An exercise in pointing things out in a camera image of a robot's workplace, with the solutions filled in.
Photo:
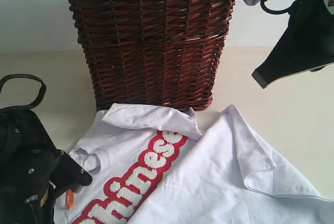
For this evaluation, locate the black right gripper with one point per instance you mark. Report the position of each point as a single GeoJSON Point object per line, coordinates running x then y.
{"type": "Point", "coordinates": [306, 47]}

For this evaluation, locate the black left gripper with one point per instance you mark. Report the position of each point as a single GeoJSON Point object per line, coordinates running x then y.
{"type": "Point", "coordinates": [29, 160]}

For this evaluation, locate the dark red wicker basket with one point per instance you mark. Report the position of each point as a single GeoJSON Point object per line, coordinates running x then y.
{"type": "Point", "coordinates": [159, 52]}

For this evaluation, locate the white t-shirt red lettering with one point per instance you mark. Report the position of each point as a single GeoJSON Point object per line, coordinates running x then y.
{"type": "Point", "coordinates": [153, 164]}

